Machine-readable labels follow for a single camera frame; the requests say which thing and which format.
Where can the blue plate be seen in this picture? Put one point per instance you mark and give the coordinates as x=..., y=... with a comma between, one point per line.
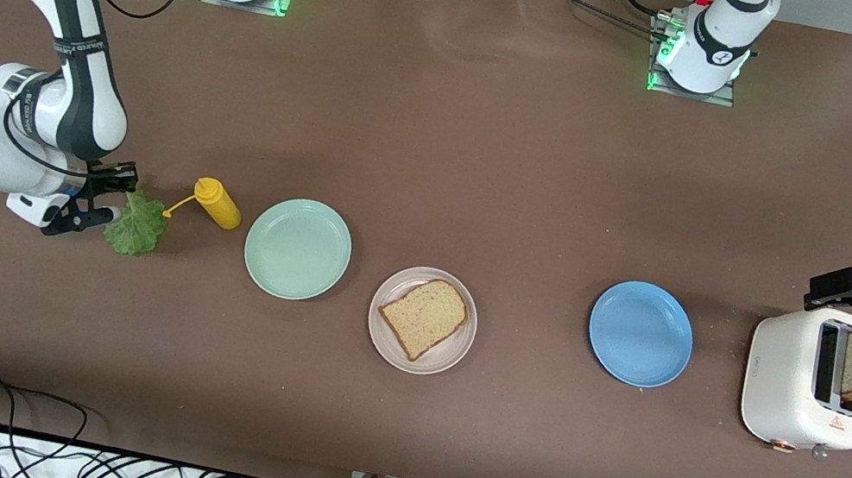
x=641, y=334

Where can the green lettuce leaf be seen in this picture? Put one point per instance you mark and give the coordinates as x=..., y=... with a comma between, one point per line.
x=139, y=228

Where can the yellow squeeze bottle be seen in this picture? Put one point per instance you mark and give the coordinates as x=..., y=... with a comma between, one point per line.
x=221, y=207

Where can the mint green plate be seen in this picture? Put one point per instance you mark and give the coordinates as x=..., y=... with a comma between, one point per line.
x=297, y=249

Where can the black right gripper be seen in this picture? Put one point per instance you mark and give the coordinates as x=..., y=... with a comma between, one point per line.
x=100, y=176

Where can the white toaster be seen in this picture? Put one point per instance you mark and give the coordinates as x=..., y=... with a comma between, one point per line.
x=781, y=389

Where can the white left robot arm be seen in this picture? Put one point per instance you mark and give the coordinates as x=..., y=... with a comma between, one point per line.
x=719, y=45

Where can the beige plate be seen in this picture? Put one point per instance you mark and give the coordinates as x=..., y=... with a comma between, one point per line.
x=405, y=358

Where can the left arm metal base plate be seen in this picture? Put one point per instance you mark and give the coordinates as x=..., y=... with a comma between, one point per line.
x=692, y=95

